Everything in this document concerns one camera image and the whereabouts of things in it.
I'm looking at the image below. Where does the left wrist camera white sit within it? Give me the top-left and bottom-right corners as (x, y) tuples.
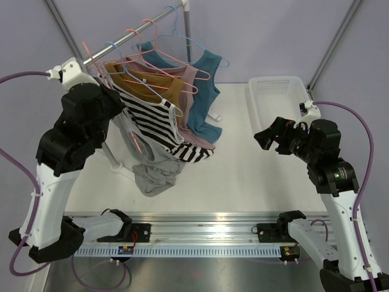
(46, 57), (98, 91)

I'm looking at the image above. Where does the pink hanger of mauve top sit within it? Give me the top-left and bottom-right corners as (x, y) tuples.
(131, 19), (211, 82)

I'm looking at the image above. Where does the grey tank top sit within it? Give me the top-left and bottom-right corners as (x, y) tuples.
(113, 109), (185, 197)

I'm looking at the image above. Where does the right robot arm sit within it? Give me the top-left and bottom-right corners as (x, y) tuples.
(254, 117), (388, 291)

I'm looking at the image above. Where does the white plastic basket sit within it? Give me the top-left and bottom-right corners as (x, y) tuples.
(246, 75), (309, 134)

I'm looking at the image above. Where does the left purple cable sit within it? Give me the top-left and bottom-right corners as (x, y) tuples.
(0, 71), (127, 288)

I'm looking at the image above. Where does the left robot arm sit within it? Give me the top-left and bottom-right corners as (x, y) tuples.
(9, 83), (151, 264)

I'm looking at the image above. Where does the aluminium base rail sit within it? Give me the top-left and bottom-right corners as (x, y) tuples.
(63, 211), (332, 244)

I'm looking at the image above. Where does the teal blue tank top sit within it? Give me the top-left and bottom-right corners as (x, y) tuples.
(137, 41), (222, 144)

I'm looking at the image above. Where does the blue hanger of teal top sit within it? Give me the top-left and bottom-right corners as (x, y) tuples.
(154, 5), (229, 68)

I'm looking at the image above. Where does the white slotted cable duct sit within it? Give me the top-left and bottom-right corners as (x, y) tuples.
(75, 245), (281, 258)

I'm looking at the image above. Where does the black white striped tank top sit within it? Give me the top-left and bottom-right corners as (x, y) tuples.
(113, 85), (214, 164)

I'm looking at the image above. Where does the metal clothes rack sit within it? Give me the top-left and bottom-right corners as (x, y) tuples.
(81, 0), (222, 191)

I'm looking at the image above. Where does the mauve pink tank top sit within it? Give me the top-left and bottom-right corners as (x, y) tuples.
(125, 57), (215, 150)

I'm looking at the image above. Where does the mustard tank top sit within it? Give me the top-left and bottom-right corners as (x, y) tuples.
(105, 61), (186, 131)

